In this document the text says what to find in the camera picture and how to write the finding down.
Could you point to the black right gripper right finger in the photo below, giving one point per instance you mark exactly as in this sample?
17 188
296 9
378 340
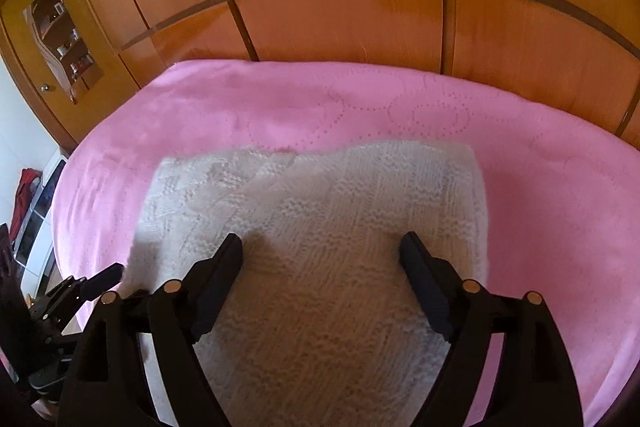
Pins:
535 383

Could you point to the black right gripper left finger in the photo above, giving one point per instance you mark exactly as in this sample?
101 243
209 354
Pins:
107 385

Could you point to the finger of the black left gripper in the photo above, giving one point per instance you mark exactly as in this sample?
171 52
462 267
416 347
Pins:
103 281

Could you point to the white knitted sweater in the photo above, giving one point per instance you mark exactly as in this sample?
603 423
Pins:
321 327

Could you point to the white low shelf unit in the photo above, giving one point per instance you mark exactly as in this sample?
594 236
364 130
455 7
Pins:
33 246

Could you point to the red cloth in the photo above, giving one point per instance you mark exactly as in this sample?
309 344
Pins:
24 193

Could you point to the pink bed sheet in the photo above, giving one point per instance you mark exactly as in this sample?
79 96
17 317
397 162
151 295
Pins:
563 195

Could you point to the wooden cabinet with shelf niche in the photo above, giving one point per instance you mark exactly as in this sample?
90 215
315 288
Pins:
63 65

